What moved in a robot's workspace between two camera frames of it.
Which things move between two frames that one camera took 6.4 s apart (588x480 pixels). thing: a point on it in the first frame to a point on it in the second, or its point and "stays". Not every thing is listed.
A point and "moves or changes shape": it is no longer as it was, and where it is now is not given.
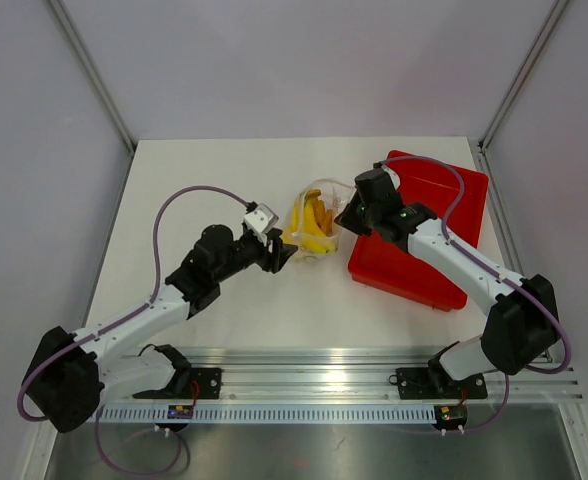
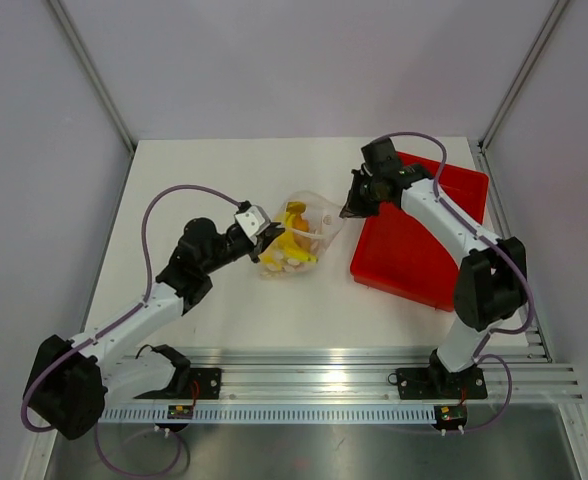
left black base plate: [199, 383] stays
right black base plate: [422, 383] stays
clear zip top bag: [312, 230] moves or changes shape
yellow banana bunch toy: [304, 227] moves or changes shape
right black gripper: [347, 218] to [355, 207]
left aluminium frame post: [90, 70] stays
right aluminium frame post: [522, 73] stays
